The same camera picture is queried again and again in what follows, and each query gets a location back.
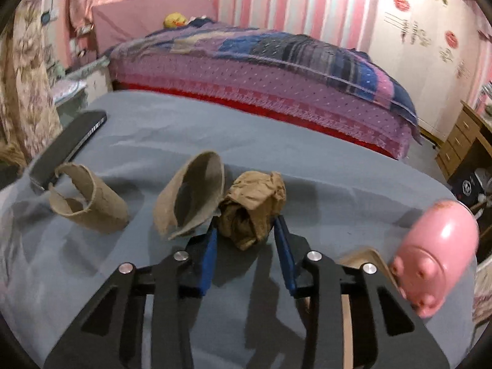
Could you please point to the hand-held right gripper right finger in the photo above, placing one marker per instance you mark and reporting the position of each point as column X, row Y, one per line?
column 286, row 253

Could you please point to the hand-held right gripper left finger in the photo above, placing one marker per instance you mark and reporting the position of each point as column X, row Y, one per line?
column 209, row 253

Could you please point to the brown paper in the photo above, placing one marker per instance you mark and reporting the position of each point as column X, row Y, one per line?
column 253, row 200

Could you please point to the torn cardboard tube piece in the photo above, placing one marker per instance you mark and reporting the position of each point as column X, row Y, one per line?
column 173, row 200

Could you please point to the grey table cloth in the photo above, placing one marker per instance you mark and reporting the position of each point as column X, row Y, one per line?
column 269, row 153

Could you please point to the pink pig cup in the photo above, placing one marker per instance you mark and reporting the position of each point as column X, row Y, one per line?
column 438, row 246

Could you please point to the bed with purple dotted sheet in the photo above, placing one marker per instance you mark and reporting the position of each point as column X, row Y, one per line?
column 250, row 84

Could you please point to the black remote control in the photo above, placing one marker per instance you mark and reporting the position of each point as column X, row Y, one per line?
column 65, row 146

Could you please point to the black box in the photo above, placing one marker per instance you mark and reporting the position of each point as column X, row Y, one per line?
column 465, row 184

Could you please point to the patchwork bed blanket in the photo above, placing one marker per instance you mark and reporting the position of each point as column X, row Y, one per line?
column 292, row 53

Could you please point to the floral cloth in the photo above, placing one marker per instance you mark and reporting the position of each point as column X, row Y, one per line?
column 27, row 92
column 482, row 296

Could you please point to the wooden desk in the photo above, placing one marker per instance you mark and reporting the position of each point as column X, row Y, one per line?
column 461, row 138

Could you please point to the white fan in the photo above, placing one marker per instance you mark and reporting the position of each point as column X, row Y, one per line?
column 485, row 182

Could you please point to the white nightstand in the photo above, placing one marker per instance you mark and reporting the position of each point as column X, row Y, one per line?
column 80, row 84

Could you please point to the cream wardrobe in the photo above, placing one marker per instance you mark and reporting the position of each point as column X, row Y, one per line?
column 422, row 77

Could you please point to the dark blue cloth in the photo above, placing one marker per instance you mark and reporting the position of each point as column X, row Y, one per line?
column 200, row 22

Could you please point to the yellow duck plush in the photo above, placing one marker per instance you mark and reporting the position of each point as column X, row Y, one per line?
column 175, row 21

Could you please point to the pink headboard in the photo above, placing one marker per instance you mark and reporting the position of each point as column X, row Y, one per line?
column 130, row 19

